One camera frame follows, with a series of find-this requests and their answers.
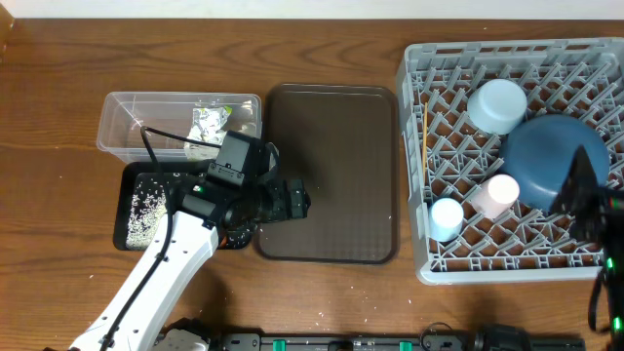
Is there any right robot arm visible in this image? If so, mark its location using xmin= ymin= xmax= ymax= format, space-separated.
xmin=550 ymin=146 xmax=623 ymax=351

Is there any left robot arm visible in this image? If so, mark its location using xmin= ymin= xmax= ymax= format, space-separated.
xmin=70 ymin=131 xmax=311 ymax=350

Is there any dark blue plate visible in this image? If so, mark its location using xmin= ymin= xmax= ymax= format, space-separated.
xmin=499 ymin=115 xmax=609 ymax=212

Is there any spilled white rice pile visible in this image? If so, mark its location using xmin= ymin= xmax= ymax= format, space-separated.
xmin=114 ymin=172 xmax=257 ymax=251

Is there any wooden chopstick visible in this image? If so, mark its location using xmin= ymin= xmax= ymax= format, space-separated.
xmin=421 ymin=101 xmax=428 ymax=176

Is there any clear plastic bin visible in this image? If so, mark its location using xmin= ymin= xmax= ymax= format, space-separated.
xmin=96 ymin=91 xmax=263 ymax=165

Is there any brown serving tray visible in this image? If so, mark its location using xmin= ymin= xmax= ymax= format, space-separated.
xmin=254 ymin=84 xmax=399 ymax=265

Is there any black plastic tray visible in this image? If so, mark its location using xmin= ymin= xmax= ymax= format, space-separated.
xmin=113 ymin=161 xmax=257 ymax=251

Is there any light blue cup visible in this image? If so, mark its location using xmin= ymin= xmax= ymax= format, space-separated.
xmin=429 ymin=198 xmax=464 ymax=242

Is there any grey dishwasher rack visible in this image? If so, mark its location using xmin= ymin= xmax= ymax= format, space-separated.
xmin=397 ymin=38 xmax=623 ymax=285

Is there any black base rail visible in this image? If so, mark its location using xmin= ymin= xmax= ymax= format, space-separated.
xmin=155 ymin=319 xmax=586 ymax=351

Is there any pink cup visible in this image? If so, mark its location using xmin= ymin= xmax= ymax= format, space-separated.
xmin=470 ymin=175 xmax=520 ymax=219

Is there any green snack wrapper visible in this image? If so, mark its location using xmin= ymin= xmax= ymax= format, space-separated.
xmin=184 ymin=106 xmax=232 ymax=161

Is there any light blue rice bowl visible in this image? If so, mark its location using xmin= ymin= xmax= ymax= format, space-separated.
xmin=467 ymin=79 xmax=527 ymax=135

